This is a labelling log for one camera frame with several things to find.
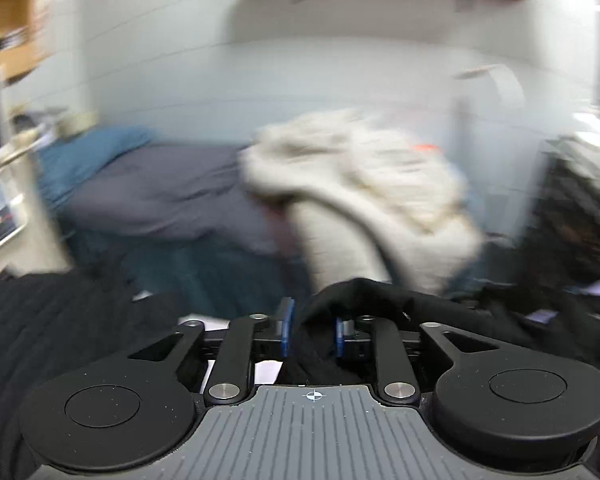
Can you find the cream puffer jacket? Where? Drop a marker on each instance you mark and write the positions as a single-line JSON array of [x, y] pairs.
[[375, 185]]

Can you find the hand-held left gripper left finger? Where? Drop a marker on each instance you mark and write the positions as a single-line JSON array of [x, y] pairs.
[[286, 329]]

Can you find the blue pillow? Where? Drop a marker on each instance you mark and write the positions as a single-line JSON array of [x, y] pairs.
[[80, 160]]

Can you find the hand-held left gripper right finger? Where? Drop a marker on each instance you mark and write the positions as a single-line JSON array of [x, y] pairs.
[[338, 338]]

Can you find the teal bed cover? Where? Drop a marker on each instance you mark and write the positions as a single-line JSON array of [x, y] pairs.
[[220, 280]]

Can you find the white metal rack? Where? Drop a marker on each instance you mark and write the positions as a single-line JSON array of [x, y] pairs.
[[5, 170]]

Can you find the grey blanket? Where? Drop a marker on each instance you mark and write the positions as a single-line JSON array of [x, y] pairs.
[[180, 195]]

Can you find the black hoodie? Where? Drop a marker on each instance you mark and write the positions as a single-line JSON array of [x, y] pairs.
[[55, 320]]

